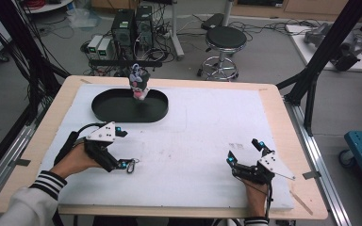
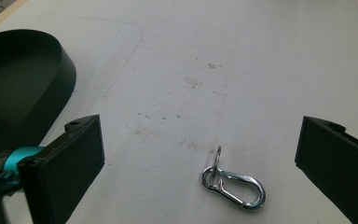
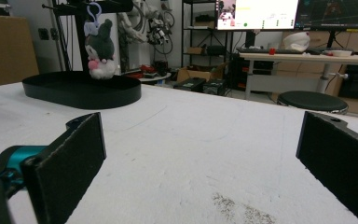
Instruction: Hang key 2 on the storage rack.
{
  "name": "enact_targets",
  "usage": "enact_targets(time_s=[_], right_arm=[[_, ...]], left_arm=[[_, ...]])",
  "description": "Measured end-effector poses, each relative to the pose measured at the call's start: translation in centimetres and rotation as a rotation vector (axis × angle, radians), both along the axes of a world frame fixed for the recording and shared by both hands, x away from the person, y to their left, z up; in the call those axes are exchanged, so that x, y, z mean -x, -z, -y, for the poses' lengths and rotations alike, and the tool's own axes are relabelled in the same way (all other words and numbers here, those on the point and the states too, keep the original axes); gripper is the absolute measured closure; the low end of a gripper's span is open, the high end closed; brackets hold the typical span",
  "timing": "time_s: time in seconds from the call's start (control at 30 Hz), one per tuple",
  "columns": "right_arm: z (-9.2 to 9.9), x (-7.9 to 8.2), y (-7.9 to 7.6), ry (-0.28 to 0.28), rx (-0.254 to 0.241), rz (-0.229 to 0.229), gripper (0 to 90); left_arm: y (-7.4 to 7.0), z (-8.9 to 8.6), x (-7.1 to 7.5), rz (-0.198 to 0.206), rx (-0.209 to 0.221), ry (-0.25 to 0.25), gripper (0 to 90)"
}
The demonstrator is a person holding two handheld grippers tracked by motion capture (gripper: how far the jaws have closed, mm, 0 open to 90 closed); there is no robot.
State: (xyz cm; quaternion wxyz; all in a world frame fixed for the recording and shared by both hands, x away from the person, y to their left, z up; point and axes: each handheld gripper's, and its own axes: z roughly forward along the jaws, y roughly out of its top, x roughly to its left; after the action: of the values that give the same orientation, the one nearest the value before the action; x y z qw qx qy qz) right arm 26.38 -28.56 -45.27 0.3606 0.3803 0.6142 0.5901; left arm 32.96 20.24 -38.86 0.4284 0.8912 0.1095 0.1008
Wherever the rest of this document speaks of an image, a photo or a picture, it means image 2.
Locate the white foam mat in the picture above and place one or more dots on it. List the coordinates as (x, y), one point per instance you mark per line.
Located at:
(199, 77)

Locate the black oval tray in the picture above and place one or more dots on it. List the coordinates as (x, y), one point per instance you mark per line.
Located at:
(21, 93)

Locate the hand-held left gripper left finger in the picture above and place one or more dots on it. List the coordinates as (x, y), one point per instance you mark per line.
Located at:
(65, 168)

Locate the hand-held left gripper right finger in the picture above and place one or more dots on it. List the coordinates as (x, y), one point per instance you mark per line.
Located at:
(338, 165)

